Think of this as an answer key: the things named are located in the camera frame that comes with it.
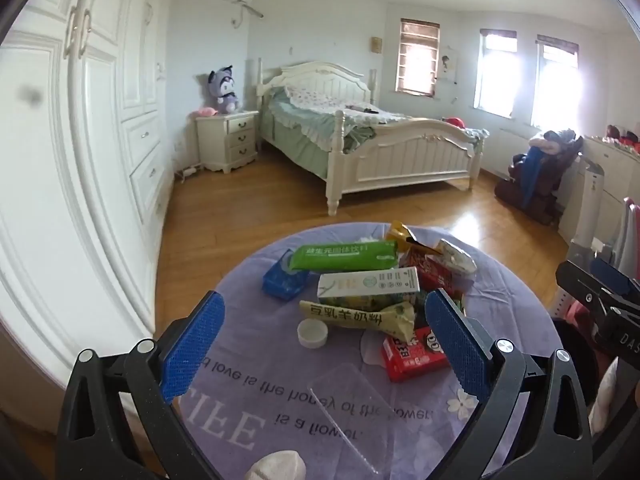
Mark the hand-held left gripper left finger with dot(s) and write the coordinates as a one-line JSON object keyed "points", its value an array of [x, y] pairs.
{"points": [[192, 345]]}

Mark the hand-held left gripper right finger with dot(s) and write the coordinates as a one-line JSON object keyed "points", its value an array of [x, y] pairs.
{"points": [[457, 345]]}

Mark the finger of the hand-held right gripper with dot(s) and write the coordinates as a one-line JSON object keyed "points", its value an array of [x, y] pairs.
{"points": [[590, 290], [612, 272]]}

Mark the silver bubble mailer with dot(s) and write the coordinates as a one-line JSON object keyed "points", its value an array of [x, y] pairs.
{"points": [[456, 256]]}

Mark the gold snack wrapper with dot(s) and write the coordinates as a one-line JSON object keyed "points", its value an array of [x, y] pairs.
{"points": [[397, 234]]}

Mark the person's right forearm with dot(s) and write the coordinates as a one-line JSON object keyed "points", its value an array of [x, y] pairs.
{"points": [[617, 395]]}

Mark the red snack packet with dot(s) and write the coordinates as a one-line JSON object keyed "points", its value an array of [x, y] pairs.
{"points": [[412, 360]]}

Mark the red drink carton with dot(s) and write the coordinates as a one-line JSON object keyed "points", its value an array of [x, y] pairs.
{"points": [[435, 275]]}

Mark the purple printed tablecloth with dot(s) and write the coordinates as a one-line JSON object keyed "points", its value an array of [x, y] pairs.
{"points": [[270, 390]]}

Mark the white dresser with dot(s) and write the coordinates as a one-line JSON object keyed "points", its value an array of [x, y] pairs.
{"points": [[617, 170]]}

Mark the white green drink carton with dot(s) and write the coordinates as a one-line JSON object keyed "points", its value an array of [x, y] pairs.
{"points": [[370, 285]]}

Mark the blue tissue pack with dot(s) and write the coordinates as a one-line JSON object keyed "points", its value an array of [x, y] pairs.
{"points": [[282, 282]]}

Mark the yellow milk powder packet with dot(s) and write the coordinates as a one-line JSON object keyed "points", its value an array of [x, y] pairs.
{"points": [[350, 316]]}

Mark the brown armchair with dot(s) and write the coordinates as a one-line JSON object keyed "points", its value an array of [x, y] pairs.
{"points": [[550, 180]]}

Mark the white bottle cap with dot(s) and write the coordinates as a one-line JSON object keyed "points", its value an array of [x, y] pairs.
{"points": [[312, 334]]}

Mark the clear plastic lid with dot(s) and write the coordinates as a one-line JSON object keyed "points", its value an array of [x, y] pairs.
{"points": [[355, 410]]}

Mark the blue cloth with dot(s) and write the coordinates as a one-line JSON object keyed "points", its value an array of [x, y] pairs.
{"points": [[529, 180]]}

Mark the white tissue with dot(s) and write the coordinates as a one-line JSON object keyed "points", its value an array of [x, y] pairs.
{"points": [[371, 238]]}

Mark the red dolls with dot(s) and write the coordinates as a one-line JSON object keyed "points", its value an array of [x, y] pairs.
{"points": [[622, 135]]}

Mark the pile of clothes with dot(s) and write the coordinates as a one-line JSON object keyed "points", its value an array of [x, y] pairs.
{"points": [[555, 140]]}

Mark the white rounded object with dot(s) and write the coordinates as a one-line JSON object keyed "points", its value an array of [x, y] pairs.
{"points": [[275, 467]]}

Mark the cream wooden bed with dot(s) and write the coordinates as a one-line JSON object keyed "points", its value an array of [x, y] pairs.
{"points": [[410, 160]]}

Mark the cream nightstand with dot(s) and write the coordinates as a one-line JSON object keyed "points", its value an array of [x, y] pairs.
{"points": [[227, 142]]}

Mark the white wardrobe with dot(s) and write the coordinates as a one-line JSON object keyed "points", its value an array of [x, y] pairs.
{"points": [[100, 160]]}

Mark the red plush toy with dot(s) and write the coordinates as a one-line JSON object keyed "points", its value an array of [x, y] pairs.
{"points": [[455, 122]]}

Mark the pink plush toy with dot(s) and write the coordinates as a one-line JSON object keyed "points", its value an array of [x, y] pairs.
{"points": [[205, 111]]}

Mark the green bedspread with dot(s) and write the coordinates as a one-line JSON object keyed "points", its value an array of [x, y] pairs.
{"points": [[300, 120]]}

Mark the purple plush toy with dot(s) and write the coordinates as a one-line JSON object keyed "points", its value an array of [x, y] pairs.
{"points": [[225, 91]]}

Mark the small window with blind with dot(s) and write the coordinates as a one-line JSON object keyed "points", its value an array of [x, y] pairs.
{"points": [[417, 57]]}

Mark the white wall radiator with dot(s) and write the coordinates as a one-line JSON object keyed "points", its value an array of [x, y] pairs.
{"points": [[515, 150]]}

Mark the wall poster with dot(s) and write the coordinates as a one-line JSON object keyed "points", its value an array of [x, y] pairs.
{"points": [[449, 65]]}

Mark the small brown wall ornament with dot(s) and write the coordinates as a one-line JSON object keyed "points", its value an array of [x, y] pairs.
{"points": [[376, 45]]}

